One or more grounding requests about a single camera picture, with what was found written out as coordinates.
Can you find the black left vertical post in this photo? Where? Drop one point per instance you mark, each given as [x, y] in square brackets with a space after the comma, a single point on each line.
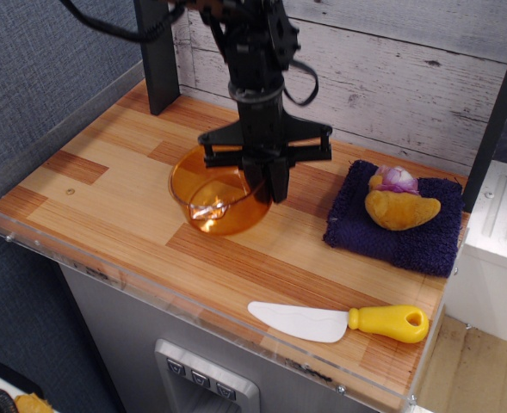
[159, 60]

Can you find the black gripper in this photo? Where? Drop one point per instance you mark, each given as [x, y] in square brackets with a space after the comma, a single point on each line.
[265, 135]

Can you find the orange transparent plastic pot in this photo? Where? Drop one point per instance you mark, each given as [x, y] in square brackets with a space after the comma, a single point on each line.
[218, 201]

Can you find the silver dispenser button panel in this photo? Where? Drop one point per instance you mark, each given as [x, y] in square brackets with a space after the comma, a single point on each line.
[195, 384]

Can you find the black right vertical post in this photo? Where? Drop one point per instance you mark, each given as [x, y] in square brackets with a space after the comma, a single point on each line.
[487, 147]

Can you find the black vertical post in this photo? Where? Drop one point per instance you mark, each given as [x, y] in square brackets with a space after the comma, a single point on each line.
[159, 60]
[487, 147]

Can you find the purple terry cloth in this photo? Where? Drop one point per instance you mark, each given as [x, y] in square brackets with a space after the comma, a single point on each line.
[429, 249]

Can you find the grey toy fridge cabinet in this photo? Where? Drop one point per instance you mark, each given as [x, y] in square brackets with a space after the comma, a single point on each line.
[125, 330]

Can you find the yellow plush croissant toy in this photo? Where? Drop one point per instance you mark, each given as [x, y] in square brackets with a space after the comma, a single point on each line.
[400, 211]

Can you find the yellow object bottom left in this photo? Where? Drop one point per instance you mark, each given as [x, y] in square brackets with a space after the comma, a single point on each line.
[31, 403]

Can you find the clear acrylic table guard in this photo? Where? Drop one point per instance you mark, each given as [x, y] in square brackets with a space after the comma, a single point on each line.
[99, 203]

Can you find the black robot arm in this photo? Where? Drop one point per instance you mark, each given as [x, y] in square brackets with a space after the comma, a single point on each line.
[258, 43]

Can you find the purple toy onion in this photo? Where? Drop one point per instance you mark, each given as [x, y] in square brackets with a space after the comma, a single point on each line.
[395, 179]

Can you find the white toy sink unit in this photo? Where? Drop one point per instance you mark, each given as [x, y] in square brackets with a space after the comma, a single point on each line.
[476, 293]

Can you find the white knife yellow handle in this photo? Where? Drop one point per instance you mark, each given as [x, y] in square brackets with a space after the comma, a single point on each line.
[404, 323]

